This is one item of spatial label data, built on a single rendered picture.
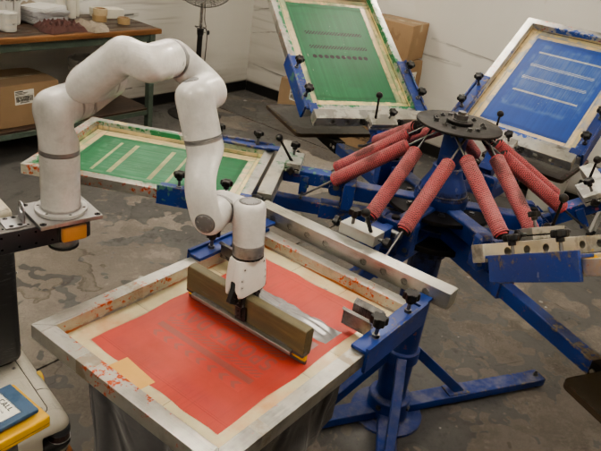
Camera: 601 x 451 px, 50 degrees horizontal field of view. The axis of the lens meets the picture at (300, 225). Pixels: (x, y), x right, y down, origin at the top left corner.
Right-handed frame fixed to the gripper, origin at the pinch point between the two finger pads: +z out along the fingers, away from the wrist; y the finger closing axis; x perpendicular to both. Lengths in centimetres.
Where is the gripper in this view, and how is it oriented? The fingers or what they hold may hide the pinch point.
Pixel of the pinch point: (245, 310)
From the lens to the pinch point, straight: 159.8
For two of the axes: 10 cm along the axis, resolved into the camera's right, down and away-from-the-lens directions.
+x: 8.0, 3.0, -5.3
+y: -6.0, 2.9, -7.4
